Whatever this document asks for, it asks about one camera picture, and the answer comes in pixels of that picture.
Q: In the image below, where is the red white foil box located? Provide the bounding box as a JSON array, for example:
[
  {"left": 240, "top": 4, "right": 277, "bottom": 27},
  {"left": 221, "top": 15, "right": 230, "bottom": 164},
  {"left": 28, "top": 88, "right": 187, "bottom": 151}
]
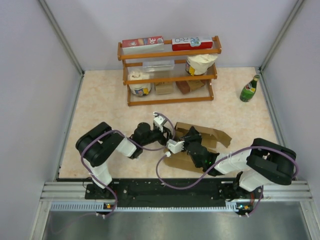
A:
[{"left": 121, "top": 36, "right": 165, "bottom": 55}]

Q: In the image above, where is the grey slotted cable duct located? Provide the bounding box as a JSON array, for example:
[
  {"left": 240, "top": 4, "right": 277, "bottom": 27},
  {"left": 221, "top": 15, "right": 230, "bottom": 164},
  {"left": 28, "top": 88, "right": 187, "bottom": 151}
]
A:
[{"left": 50, "top": 199, "right": 253, "bottom": 213}]

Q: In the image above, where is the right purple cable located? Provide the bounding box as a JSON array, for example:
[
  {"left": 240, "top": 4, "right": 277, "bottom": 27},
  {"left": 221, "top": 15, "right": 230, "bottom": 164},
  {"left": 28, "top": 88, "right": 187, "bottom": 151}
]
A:
[{"left": 156, "top": 146, "right": 300, "bottom": 218}]

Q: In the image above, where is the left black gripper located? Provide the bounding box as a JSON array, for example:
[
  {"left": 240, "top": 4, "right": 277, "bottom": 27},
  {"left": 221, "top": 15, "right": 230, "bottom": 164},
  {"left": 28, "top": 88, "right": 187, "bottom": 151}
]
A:
[{"left": 141, "top": 125, "right": 179, "bottom": 147}]

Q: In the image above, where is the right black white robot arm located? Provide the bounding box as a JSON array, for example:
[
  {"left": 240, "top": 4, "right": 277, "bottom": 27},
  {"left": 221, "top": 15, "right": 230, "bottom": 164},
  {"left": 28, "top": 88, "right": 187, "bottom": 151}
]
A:
[{"left": 178, "top": 126, "right": 298, "bottom": 200}]

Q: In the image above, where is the beige sponge pack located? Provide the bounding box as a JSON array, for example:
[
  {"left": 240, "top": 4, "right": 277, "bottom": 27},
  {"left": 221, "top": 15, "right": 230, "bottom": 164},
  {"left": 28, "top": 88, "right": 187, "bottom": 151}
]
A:
[{"left": 154, "top": 82, "right": 174, "bottom": 95}]

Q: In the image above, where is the red-brown scouring pad pack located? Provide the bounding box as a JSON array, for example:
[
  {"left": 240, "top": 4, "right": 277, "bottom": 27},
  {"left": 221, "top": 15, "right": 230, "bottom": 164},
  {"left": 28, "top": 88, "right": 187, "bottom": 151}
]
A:
[{"left": 175, "top": 80, "right": 206, "bottom": 95}]

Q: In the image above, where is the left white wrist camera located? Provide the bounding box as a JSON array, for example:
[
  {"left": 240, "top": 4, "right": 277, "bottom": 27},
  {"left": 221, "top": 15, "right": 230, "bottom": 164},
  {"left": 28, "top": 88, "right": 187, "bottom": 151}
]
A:
[{"left": 153, "top": 111, "right": 168, "bottom": 131}]

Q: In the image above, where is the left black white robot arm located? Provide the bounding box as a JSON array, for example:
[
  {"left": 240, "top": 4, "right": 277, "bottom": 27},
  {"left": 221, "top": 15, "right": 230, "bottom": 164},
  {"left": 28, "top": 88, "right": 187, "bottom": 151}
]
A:
[{"left": 75, "top": 122, "right": 174, "bottom": 199}]

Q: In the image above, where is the purple cable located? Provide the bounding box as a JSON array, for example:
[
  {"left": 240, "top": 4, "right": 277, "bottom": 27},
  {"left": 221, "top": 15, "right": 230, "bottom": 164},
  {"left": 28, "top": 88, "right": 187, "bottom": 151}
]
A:
[
  {"left": 81, "top": 112, "right": 176, "bottom": 219},
  {"left": 156, "top": 146, "right": 300, "bottom": 218}
]

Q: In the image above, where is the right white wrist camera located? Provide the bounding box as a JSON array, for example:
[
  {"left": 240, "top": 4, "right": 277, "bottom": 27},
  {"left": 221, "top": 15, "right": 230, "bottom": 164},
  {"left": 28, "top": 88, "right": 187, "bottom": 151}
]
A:
[{"left": 165, "top": 139, "right": 184, "bottom": 157}]

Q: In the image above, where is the toilet paper roll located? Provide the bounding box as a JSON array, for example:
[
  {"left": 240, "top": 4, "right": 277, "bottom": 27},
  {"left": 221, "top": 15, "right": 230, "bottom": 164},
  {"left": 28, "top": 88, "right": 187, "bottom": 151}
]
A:
[
  {"left": 128, "top": 70, "right": 152, "bottom": 97},
  {"left": 185, "top": 54, "right": 219, "bottom": 76}
]

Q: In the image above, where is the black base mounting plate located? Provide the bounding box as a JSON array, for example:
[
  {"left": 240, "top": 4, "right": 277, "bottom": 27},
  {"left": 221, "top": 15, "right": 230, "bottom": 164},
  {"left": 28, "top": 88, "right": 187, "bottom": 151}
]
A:
[{"left": 84, "top": 177, "right": 265, "bottom": 208}]

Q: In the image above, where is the red white wrap box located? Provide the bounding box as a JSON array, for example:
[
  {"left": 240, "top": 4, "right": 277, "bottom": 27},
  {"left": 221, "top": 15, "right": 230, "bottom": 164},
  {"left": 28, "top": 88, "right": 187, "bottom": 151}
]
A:
[{"left": 171, "top": 36, "right": 213, "bottom": 51}]

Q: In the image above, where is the aluminium frame rail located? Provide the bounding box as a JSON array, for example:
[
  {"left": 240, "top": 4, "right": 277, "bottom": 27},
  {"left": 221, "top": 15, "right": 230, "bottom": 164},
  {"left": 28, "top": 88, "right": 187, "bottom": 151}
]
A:
[{"left": 40, "top": 181, "right": 313, "bottom": 202}]

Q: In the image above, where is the brown cardboard box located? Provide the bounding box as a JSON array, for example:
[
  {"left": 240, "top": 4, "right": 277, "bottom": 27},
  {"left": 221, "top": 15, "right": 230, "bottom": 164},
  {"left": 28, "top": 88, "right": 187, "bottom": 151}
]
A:
[{"left": 164, "top": 122, "right": 232, "bottom": 173}]

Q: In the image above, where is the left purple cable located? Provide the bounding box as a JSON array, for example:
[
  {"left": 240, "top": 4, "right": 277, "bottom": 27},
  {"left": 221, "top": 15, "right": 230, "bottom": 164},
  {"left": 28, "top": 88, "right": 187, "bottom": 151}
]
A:
[{"left": 81, "top": 112, "right": 176, "bottom": 219}]

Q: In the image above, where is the orange wooden shelf rack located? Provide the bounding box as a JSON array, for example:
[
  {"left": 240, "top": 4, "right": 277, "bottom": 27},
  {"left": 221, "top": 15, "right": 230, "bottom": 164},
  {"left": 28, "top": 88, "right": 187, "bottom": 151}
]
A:
[{"left": 117, "top": 35, "right": 222, "bottom": 107}]

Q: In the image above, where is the green glass bottle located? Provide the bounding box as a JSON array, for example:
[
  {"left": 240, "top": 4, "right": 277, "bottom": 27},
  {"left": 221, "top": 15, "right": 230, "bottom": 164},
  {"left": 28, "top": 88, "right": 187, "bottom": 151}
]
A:
[{"left": 239, "top": 74, "right": 260, "bottom": 103}]

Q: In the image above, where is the lower toilet paper roll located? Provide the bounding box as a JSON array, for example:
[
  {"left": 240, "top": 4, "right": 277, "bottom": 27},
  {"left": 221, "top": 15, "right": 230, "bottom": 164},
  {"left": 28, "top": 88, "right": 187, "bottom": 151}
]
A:
[{"left": 128, "top": 70, "right": 152, "bottom": 97}]

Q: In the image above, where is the upper toilet paper roll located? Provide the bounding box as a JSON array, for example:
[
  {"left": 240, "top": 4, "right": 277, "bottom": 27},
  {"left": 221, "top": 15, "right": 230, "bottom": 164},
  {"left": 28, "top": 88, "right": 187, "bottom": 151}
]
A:
[{"left": 185, "top": 54, "right": 219, "bottom": 76}]

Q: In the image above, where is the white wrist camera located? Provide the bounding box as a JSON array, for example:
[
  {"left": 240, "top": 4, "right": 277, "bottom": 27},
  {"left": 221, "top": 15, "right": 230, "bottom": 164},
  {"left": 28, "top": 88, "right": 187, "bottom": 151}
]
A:
[
  {"left": 153, "top": 111, "right": 168, "bottom": 131},
  {"left": 165, "top": 139, "right": 184, "bottom": 157}
]

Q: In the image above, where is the clear plastic container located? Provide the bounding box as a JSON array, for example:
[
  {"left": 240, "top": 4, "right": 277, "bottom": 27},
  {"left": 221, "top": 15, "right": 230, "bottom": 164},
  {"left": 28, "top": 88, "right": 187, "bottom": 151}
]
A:
[{"left": 142, "top": 60, "right": 175, "bottom": 73}]

